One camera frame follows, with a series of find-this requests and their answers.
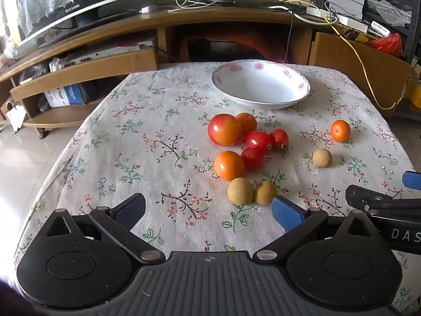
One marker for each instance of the small mandarin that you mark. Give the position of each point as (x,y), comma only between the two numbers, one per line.
(340,131)
(247,121)

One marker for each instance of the white floral bowl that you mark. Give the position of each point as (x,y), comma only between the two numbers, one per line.
(259,85)

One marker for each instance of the red plastic bag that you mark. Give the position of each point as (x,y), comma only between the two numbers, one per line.
(386,44)

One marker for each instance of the silver media player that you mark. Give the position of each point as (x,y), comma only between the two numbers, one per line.
(108,54)

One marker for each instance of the blue and white box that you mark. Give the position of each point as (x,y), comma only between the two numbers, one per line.
(65,95)

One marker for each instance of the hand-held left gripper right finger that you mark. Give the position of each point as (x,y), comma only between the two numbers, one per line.
(286,213)

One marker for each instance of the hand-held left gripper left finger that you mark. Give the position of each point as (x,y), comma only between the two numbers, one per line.
(130,210)

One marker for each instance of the white plastic bag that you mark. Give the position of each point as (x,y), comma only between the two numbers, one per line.
(14,118)

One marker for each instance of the white power strip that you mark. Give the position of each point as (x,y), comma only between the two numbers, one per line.
(353,23)

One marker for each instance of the white power adapter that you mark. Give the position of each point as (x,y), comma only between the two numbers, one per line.
(315,11)

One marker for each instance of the white charger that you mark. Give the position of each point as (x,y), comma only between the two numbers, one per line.
(149,9)

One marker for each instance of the smooth orange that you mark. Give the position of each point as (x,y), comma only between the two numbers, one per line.
(229,165)

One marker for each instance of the red cherry tomato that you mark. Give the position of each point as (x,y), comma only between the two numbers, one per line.
(251,158)
(280,137)
(258,140)

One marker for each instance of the floral tablecloth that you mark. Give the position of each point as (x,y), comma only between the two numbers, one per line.
(148,154)

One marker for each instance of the tan longan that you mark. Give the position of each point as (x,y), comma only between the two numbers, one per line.
(240,191)
(322,158)
(264,192)

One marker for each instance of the wooden television stand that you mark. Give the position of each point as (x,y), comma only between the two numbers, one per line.
(230,14)

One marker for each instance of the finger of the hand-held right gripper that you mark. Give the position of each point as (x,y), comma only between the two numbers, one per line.
(368,197)
(412,180)

